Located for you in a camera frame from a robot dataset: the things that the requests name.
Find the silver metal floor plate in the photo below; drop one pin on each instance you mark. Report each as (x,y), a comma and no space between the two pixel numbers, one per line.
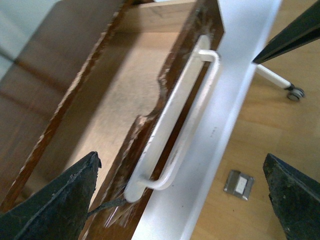
(239,184)

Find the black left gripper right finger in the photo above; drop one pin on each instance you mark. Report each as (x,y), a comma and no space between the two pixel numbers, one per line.
(295,199)

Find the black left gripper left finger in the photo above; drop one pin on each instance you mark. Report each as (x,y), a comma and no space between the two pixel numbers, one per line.
(60,210)

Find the dark wooden drawer cabinet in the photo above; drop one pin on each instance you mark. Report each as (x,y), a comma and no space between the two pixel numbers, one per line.
(43,81)

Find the white table leg with caster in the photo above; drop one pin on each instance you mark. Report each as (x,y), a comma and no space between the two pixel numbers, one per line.
(293,93)

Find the brown wooden top drawer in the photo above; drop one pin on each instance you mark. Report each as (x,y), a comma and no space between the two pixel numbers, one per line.
(117,109)

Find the white metal drawer handle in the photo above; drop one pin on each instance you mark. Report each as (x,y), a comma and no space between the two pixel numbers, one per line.
(141,176)

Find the black angled bar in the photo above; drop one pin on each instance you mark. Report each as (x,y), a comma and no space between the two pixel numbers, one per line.
(303,30)

